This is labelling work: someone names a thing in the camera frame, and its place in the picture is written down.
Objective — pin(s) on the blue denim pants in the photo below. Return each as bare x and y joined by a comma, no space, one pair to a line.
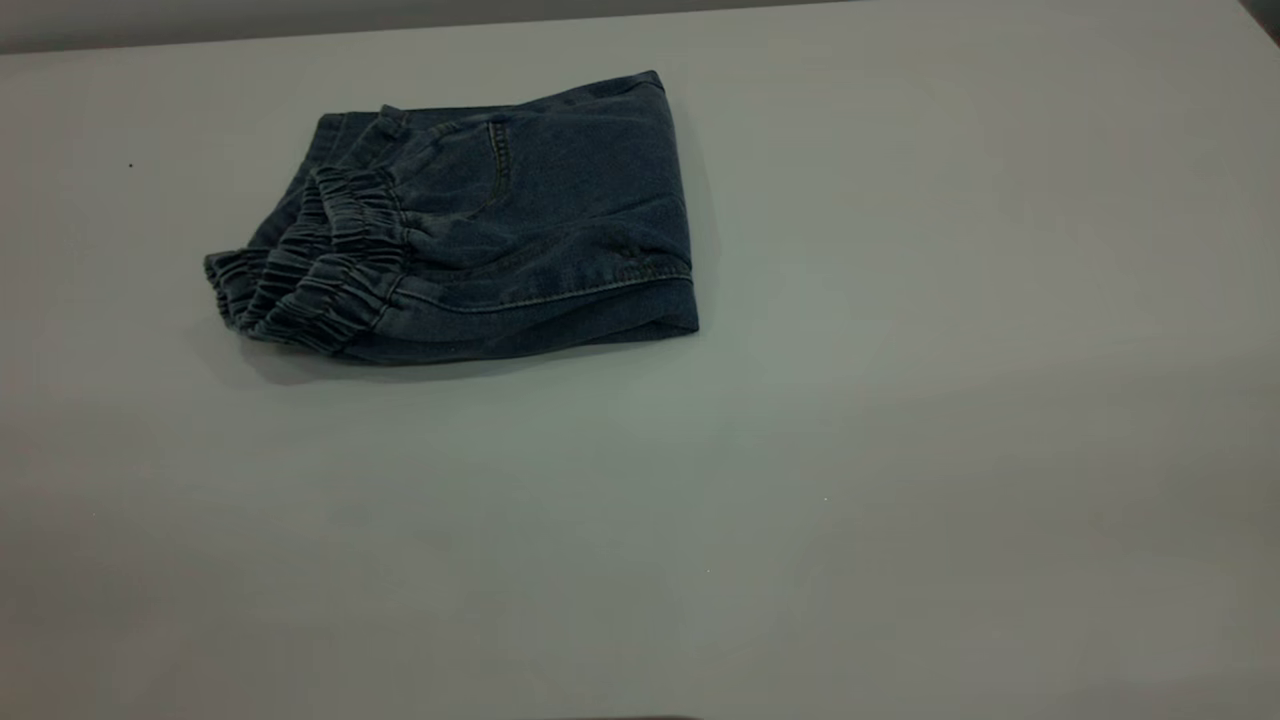
540,220

